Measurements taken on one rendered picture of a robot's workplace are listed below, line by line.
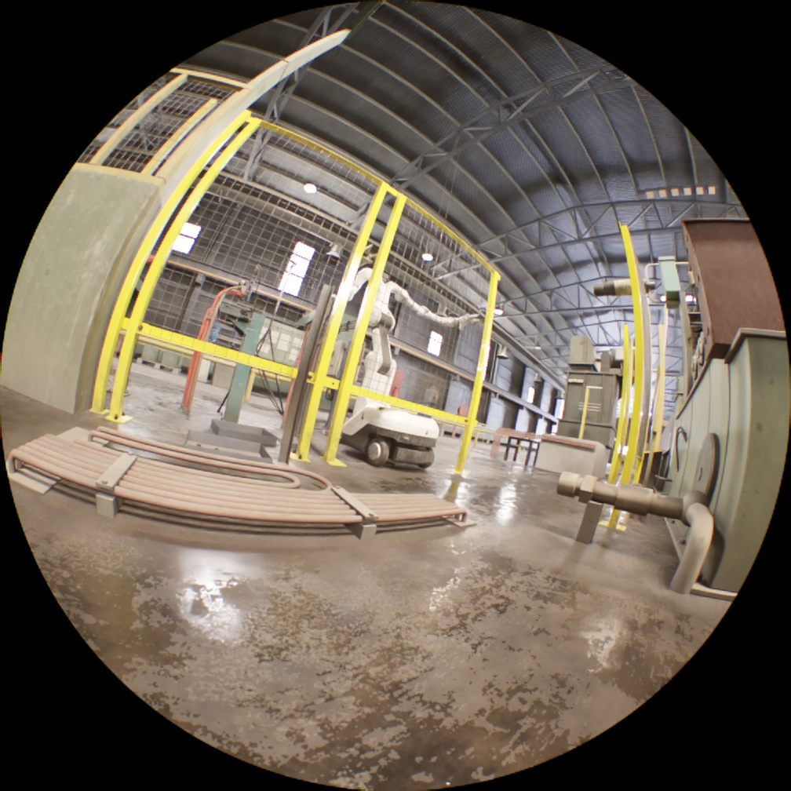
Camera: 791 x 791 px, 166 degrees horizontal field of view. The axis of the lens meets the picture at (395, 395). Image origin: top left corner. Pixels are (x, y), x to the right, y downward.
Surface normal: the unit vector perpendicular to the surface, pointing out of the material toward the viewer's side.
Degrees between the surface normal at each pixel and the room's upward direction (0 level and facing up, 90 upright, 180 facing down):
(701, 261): 90
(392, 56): 173
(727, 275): 90
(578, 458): 90
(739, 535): 90
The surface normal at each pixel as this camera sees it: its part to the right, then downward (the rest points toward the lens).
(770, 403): -0.77, -0.23
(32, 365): 0.59, 0.07
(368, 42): -0.15, 0.97
